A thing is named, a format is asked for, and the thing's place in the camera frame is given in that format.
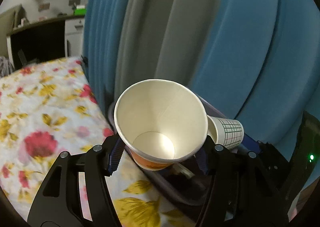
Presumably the grey padded headboard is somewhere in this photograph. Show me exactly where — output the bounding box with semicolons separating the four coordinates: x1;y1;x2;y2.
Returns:
0;4;24;58

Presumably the grid pattern paper cup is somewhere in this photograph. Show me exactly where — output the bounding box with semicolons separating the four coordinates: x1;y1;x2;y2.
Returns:
207;116;245;150

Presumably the white drawer cabinet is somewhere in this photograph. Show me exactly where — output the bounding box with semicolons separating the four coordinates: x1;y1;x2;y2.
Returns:
65;18;85;57

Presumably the orange white paper cup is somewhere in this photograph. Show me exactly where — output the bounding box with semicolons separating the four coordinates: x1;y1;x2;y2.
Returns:
114;79;208;171

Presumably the floral bed sheet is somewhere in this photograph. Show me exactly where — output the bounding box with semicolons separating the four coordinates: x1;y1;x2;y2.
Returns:
1;58;195;226

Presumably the grey striped blanket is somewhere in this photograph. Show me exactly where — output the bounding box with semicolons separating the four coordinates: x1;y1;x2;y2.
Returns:
0;56;14;78

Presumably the blue and grey curtain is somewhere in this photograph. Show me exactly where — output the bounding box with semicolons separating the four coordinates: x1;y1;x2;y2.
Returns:
84;0;319;159

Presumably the dark desk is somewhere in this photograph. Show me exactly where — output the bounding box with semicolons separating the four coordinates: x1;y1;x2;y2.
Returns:
7;15;85;70

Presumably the green box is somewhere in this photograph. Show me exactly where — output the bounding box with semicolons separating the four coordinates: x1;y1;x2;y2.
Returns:
73;5;86;16

